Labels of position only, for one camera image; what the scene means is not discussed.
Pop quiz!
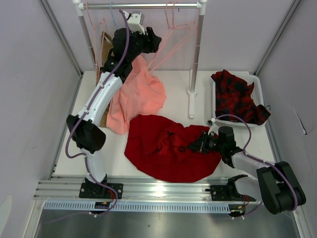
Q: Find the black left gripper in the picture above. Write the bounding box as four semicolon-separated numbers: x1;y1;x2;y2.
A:
127;27;161;62

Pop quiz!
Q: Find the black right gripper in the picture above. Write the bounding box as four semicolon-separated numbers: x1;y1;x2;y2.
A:
187;130;224;154

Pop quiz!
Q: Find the pink wire hanger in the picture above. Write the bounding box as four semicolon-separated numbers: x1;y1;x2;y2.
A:
86;2;106;83
145;1;194;74
147;1;197;74

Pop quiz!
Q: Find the red skirt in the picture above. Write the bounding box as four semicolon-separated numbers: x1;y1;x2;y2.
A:
124;115;221;183

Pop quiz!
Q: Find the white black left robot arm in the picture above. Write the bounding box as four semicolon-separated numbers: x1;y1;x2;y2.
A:
65;27;162;199

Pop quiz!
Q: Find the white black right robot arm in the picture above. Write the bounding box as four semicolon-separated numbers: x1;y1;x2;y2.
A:
187;126;307;215

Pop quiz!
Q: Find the brown garment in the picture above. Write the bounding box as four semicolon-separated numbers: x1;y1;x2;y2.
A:
100;31;113;128

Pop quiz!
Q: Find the salmon pink garment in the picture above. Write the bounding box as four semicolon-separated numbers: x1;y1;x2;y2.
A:
106;56;166;135

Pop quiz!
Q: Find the silver clothes rack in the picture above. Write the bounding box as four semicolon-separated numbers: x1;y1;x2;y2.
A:
73;0;207;119

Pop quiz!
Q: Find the red black plaid garment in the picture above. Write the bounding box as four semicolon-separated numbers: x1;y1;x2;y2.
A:
211;70;271;125

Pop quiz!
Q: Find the white plastic basket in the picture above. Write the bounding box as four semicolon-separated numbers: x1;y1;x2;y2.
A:
211;71;264;127

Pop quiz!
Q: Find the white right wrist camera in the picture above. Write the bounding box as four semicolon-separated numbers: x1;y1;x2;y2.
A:
207;118;219;134

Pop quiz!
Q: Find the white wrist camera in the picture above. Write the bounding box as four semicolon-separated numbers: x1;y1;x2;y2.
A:
207;118;219;134
124;11;146;35

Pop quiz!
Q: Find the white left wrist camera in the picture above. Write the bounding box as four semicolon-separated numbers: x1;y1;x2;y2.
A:
124;11;146;35

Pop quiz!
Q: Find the blue wire hanger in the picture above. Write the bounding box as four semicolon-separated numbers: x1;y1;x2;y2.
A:
109;2;118;30

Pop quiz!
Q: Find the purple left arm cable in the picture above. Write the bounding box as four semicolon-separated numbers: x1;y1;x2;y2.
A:
47;9;130;224

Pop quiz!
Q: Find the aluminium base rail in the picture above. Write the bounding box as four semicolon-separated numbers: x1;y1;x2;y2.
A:
33;175;303;205

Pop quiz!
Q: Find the white slotted cable duct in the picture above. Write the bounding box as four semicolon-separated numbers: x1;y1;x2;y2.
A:
44;200;243;214

